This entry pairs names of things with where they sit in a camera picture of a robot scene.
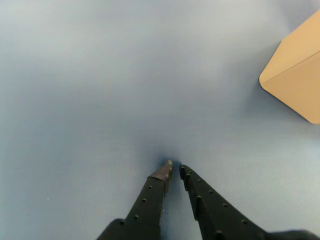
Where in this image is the beige square metal container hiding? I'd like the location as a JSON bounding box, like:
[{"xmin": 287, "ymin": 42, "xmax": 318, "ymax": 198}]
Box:
[{"xmin": 258, "ymin": 8, "xmax": 320, "ymax": 125}]

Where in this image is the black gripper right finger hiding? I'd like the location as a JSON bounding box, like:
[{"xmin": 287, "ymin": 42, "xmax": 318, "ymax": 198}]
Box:
[{"xmin": 178, "ymin": 164, "xmax": 271, "ymax": 240}]

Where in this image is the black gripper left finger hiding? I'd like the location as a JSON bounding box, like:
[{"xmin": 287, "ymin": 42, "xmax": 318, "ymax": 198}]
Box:
[{"xmin": 96, "ymin": 159, "xmax": 174, "ymax": 240}]

